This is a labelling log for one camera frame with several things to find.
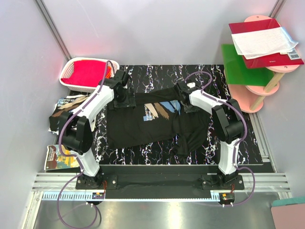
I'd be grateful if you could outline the pink folded t shirt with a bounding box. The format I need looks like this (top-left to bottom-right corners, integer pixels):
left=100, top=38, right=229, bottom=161
left=61, top=60, right=106, bottom=88

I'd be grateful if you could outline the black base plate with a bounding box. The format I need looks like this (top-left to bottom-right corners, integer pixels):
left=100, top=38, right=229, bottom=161
left=76, top=165, right=244, bottom=200

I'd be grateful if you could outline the pink round tiered shelf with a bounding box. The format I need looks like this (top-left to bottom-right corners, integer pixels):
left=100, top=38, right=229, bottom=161
left=227, top=15, right=300, bottom=114

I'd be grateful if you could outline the teal board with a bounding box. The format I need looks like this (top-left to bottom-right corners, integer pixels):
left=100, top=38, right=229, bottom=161
left=272, top=198, right=305, bottom=207

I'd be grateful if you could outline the red plastic sheet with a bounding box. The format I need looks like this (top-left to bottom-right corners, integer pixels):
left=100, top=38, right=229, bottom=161
left=229, top=15, right=304, bottom=69

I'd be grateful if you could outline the pink board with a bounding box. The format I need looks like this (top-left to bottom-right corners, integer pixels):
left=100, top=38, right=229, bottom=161
left=271, top=204, right=305, bottom=229

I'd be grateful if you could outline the white mesh bag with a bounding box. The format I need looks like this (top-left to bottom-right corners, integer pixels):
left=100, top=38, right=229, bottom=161
left=232, top=27, right=298, bottom=60

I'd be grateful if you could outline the folded black printed t shirt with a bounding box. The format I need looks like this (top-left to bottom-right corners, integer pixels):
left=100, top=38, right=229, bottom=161
left=49, top=94, right=89, bottom=135

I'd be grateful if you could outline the illustrated book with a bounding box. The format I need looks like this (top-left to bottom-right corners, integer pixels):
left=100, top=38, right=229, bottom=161
left=44, top=145, right=79, bottom=171

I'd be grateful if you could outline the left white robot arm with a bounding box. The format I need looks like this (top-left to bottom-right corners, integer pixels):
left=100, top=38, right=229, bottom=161
left=58, top=70, right=136, bottom=177

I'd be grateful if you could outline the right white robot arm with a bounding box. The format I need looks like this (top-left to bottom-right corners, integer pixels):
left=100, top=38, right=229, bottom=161
left=174, top=82, right=247, bottom=180

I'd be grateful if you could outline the green plastic sheet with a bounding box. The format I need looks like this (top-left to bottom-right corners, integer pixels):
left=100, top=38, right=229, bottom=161
left=221, top=44, right=274, bottom=86

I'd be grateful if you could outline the black printed t shirt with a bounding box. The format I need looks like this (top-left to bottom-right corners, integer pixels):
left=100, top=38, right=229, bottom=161
left=49, top=94, right=89, bottom=135
left=106, top=88, right=210, bottom=157

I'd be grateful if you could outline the aluminium rail frame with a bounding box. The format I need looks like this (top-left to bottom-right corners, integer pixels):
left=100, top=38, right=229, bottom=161
left=23, top=173, right=292, bottom=229

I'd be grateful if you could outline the orange folded t shirt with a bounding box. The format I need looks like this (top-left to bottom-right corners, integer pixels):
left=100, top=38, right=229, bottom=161
left=105, top=66, right=112, bottom=79

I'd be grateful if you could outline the white plastic laundry basket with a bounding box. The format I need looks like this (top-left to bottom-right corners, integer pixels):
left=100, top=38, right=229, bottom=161
left=59, top=57, right=107, bottom=93

